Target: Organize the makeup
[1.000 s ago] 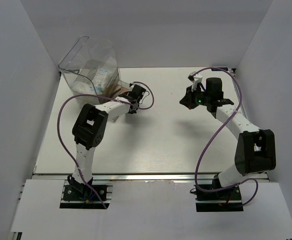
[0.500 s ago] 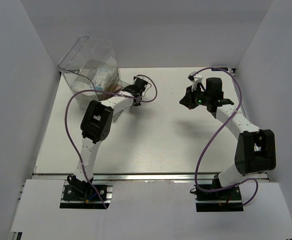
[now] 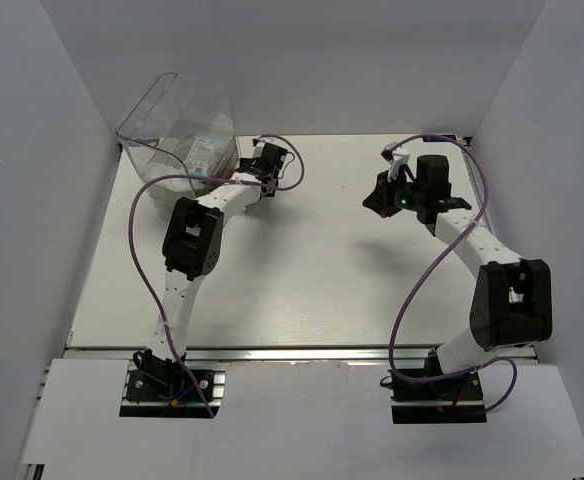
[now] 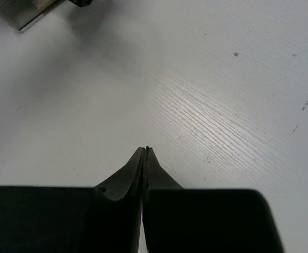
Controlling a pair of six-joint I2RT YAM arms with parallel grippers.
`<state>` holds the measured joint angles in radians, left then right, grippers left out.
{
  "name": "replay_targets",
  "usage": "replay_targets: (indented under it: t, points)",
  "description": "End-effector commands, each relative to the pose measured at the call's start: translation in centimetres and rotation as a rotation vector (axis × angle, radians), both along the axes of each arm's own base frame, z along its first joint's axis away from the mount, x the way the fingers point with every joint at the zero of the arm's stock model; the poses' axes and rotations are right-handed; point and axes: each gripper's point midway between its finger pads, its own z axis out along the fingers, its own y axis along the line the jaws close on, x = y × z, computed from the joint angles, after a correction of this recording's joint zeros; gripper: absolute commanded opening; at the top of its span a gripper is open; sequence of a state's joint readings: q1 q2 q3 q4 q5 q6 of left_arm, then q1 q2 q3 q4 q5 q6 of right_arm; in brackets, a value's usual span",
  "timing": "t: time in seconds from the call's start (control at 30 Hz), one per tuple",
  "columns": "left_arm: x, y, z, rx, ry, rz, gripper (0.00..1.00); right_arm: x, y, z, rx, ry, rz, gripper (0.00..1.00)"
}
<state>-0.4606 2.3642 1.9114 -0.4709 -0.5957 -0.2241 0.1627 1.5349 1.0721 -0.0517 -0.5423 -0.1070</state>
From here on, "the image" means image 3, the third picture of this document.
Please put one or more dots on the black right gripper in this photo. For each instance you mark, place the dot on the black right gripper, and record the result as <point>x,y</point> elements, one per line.
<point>379,199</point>

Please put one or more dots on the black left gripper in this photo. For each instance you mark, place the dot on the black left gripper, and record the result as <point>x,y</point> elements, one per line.
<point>246,161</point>

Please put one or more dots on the white cotton pad pack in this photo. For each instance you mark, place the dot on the white cotton pad pack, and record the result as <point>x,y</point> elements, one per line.
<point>203,157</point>
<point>180,185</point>

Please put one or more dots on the clear acrylic drawer organizer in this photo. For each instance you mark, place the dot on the clear acrylic drawer organizer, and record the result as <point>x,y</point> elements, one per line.
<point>159,130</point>

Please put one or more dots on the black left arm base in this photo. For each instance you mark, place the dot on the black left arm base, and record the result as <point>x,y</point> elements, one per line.
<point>161,388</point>

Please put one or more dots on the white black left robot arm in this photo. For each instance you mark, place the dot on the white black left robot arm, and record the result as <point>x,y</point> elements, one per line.
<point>192,244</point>

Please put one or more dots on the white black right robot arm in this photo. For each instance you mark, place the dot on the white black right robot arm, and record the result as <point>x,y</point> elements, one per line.
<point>451,229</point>

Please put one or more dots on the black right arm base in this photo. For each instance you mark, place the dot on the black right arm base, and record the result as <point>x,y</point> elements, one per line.
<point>454,401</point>

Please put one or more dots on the black XDOF label sticker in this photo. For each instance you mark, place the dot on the black XDOF label sticker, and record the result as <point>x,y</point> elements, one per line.
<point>433,138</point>

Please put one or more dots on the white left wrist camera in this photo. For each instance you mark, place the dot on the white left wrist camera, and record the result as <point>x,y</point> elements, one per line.
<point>259,145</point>

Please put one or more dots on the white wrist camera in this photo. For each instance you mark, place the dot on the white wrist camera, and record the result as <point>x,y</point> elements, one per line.
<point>259,145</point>
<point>397,157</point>

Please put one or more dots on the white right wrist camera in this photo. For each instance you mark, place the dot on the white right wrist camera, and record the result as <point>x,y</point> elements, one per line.
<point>397,157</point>

